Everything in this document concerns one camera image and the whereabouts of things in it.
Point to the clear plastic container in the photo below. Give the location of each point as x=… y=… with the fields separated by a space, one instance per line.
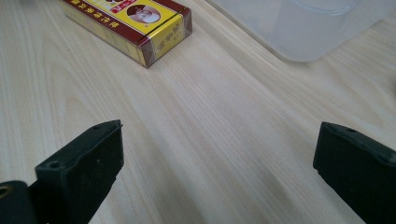
x=305 y=28

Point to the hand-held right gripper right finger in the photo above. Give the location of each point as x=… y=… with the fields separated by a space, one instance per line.
x=358 y=174

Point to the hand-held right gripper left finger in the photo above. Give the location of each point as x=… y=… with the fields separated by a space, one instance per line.
x=84 y=174

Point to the yellow and red box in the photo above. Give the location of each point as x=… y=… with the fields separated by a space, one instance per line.
x=140 y=25

